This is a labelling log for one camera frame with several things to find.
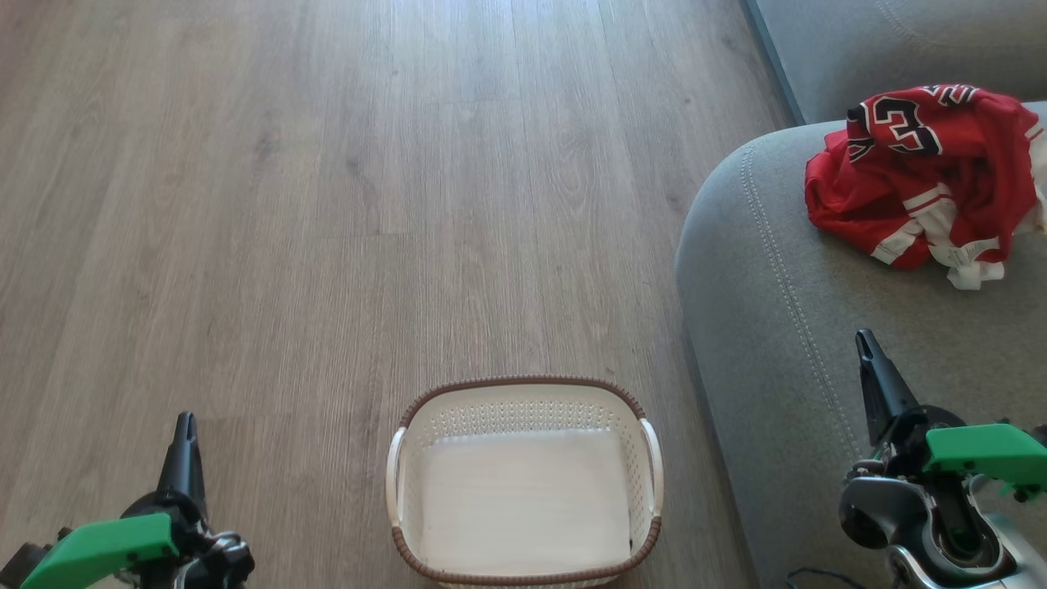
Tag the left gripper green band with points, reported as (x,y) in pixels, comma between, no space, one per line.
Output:
(98,552)

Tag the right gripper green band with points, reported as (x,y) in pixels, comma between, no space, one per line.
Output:
(981,454)

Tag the red basketball jersey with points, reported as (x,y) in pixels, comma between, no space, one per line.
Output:
(900,180)

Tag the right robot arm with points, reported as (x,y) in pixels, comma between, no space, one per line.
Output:
(883,507)

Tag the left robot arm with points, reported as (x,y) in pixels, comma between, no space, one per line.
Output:
(225,564)

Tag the large grey sofa seat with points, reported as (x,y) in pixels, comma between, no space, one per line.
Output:
(777,327)

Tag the grey sofa seat module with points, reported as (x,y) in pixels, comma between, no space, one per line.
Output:
(900,41)

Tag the white laundry basket brown rim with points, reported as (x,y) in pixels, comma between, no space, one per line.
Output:
(523,491)

